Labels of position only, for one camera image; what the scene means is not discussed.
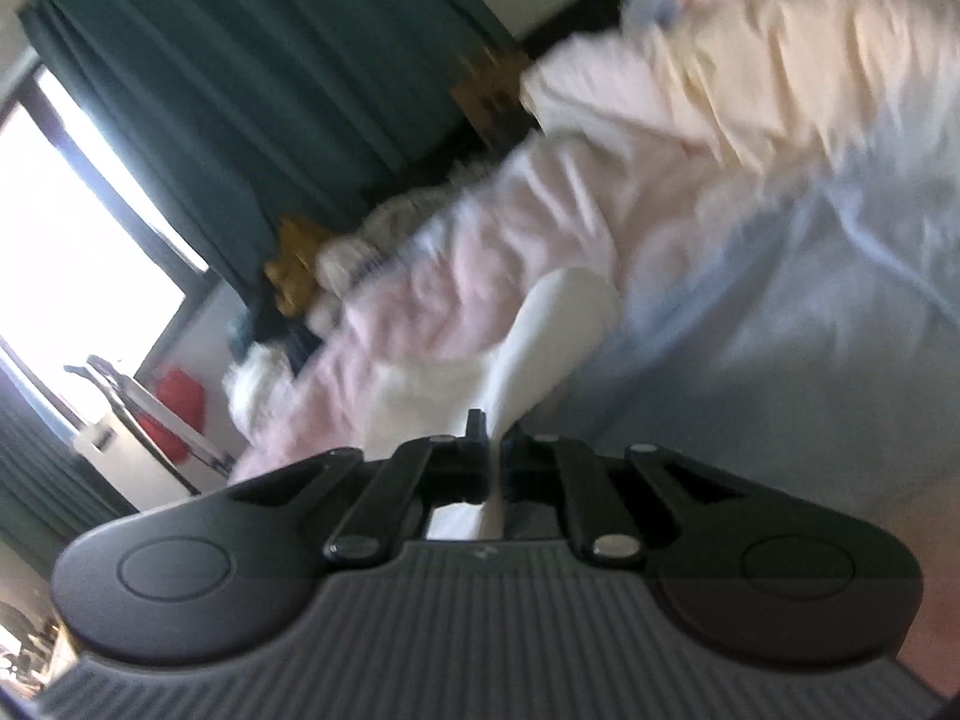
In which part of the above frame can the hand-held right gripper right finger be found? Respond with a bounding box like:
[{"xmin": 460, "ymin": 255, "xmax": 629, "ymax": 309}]
[{"xmin": 499, "ymin": 424, "xmax": 751, "ymax": 567}]

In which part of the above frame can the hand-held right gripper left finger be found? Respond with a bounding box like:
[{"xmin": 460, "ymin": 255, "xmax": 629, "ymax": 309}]
[{"xmin": 225, "ymin": 409, "xmax": 492, "ymax": 571}]

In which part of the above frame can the white sweatshirt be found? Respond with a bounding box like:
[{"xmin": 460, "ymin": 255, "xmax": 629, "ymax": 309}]
[{"xmin": 360, "ymin": 266, "xmax": 623, "ymax": 541}]

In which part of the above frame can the dark blue garment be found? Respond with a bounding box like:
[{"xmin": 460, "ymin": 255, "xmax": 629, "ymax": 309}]
[{"xmin": 251, "ymin": 292, "xmax": 331, "ymax": 376}]

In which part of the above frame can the white crumpled quilt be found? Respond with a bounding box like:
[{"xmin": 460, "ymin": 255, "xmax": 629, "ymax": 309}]
[{"xmin": 223, "ymin": 345, "xmax": 301, "ymax": 436}]

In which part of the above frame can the white printed garment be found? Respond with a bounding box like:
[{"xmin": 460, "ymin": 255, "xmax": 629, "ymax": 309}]
[{"xmin": 315, "ymin": 195, "xmax": 451, "ymax": 293}]

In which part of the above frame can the teal garment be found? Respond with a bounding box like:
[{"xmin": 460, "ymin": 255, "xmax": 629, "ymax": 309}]
[{"xmin": 229, "ymin": 311, "xmax": 260, "ymax": 361}]

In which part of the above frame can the yellow garment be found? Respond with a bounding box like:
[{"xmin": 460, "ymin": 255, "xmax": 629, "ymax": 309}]
[{"xmin": 264, "ymin": 216, "xmax": 331, "ymax": 316}]

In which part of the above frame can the pastel pink blue duvet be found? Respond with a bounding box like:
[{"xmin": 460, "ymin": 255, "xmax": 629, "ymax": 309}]
[{"xmin": 225, "ymin": 0, "xmax": 960, "ymax": 616}]

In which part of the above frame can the red cloth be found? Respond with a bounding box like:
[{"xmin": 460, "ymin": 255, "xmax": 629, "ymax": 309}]
[{"xmin": 139, "ymin": 367, "xmax": 207, "ymax": 458}]

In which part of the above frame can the white folded panel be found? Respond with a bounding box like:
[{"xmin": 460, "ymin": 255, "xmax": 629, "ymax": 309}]
[{"xmin": 75, "ymin": 420, "xmax": 203, "ymax": 518}]

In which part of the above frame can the brown paper bag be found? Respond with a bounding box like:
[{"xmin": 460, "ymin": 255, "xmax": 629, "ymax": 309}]
[{"xmin": 448, "ymin": 45, "xmax": 537, "ymax": 140}]

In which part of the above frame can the white pillow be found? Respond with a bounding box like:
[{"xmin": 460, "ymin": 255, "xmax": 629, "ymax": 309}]
[{"xmin": 521, "ymin": 34, "xmax": 721, "ymax": 166}]

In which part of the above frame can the teal curtain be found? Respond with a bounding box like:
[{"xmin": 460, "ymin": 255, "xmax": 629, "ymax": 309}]
[
  {"xmin": 19, "ymin": 0, "xmax": 518, "ymax": 301},
  {"xmin": 0, "ymin": 382, "xmax": 143, "ymax": 563}
]

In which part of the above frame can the window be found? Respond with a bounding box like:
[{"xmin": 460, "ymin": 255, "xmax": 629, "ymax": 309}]
[{"xmin": 0, "ymin": 64, "xmax": 211, "ymax": 451}]

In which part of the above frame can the group of small bottles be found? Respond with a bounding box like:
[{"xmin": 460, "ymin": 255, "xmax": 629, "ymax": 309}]
[{"xmin": 0, "ymin": 600, "xmax": 61, "ymax": 683}]

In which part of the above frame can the silver folding frame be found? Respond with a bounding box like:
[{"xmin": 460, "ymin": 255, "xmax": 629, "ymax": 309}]
[{"xmin": 64, "ymin": 355, "xmax": 233, "ymax": 477}]

